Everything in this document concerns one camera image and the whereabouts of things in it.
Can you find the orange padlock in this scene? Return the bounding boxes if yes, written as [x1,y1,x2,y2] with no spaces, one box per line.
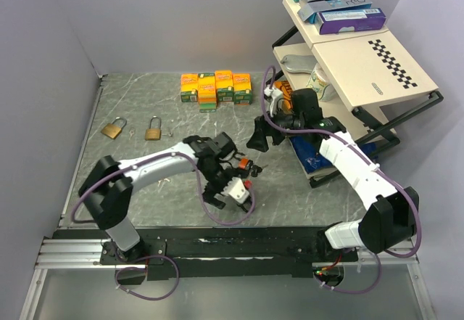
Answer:
[237,157,268,179]

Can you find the blue bag under shelf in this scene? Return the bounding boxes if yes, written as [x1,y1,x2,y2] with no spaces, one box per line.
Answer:
[289,132,377,182]

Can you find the orange snack bag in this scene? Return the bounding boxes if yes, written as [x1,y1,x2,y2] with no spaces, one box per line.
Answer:
[274,80,293,114]

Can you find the large brass padlock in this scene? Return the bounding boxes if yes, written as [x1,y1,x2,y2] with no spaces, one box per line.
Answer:
[144,115,162,141]

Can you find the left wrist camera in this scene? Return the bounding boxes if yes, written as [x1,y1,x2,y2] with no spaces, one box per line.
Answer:
[221,177,252,205]

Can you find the yellow padlock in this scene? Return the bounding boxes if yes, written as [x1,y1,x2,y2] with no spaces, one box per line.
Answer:
[158,179,170,186]

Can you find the aluminium rail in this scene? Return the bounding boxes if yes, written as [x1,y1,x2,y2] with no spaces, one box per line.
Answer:
[21,234,436,320]

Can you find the cream tiered shelf rack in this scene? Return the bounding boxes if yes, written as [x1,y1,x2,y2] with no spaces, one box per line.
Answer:
[266,0,445,189]

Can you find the small silver keys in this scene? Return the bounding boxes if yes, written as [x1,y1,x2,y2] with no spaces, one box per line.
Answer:
[128,128,136,139]

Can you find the silver key ring keys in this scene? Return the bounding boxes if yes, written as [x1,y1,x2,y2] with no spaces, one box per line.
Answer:
[162,129,173,137]

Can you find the silver foil pouch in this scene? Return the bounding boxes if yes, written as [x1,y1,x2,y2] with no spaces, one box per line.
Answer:
[280,54,317,74]

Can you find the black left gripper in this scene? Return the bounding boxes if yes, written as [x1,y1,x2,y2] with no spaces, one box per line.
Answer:
[201,163,249,209]

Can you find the orange sponge pack stack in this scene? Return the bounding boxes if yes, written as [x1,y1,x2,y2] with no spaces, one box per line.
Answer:
[180,70,253,112]

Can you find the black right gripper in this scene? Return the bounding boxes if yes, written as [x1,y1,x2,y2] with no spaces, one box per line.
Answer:
[246,102,305,152]

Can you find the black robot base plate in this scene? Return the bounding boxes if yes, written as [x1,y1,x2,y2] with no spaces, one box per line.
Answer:
[52,226,361,286]

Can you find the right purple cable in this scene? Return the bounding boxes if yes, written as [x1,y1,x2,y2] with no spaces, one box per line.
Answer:
[261,65,423,295]

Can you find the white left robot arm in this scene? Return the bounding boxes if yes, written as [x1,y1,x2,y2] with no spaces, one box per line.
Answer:
[78,133,250,263]

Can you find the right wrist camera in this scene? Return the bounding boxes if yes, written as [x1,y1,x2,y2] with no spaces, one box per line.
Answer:
[263,85,283,103]

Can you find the grey R.O.C.S. toothpaste box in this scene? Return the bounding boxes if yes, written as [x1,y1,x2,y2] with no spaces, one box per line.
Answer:
[297,0,372,23]

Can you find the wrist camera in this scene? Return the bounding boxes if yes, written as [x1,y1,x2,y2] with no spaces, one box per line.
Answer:
[263,85,283,103]
[221,177,252,205]

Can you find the purple toothpaste box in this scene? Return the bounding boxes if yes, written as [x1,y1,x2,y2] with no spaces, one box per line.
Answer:
[315,8,386,35]

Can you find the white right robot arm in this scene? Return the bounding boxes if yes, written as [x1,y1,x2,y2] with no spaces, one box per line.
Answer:
[247,85,422,261]

